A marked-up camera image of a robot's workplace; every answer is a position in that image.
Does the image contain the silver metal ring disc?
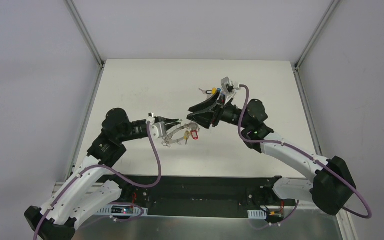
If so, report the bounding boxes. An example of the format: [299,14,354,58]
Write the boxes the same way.
[161,122,200,148]

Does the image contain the red key tag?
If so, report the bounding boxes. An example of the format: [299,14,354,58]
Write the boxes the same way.
[190,130,199,140]

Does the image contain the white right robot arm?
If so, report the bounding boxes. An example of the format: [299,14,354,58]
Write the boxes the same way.
[186,92,356,216]

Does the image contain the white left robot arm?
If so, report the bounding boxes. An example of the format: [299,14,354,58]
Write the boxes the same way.
[24,108,182,240]

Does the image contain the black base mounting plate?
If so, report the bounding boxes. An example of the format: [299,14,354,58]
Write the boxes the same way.
[99,174,297,219]

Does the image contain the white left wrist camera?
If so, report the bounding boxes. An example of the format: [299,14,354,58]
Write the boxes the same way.
[148,121,167,140]

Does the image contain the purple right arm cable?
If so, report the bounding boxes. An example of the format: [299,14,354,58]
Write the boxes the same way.
[237,84,373,220]

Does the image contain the aluminium frame rail front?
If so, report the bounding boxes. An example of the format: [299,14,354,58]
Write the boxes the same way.
[49,181,349,211]

